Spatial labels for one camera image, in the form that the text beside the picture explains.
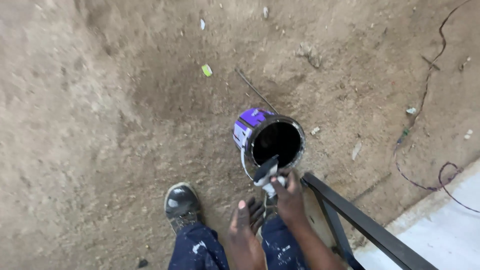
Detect person's right hand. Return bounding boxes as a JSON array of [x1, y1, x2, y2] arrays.
[[270, 169, 306, 226]]

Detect person's left hand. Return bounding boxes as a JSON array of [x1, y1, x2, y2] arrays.
[[228, 197, 266, 242]]

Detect white-handled paint brush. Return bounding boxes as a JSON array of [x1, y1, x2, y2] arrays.
[[253, 155, 287, 199]]

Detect purple-labelled paint can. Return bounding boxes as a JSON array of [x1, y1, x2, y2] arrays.
[[232, 108, 306, 181]]

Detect thin metal rod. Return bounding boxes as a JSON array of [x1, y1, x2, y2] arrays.
[[235, 68, 279, 114]]

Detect black paint-spattered left shoe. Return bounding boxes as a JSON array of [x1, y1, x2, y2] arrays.
[[164, 182, 205, 235]]

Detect dark blue paint-stained trousers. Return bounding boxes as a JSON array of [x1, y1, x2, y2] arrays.
[[167, 215, 312, 270]]

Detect grey stone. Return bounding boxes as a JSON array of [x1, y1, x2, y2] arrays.
[[298, 42, 322, 69]]

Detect white concrete slab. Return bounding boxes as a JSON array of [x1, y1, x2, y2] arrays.
[[352, 157, 480, 270]]

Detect short dark stick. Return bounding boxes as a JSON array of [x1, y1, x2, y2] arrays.
[[421, 55, 441, 71]]

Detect black metal frame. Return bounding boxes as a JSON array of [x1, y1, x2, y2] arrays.
[[301, 172, 439, 270]]

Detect thin dark wire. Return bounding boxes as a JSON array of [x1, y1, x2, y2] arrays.
[[393, 0, 480, 214]]

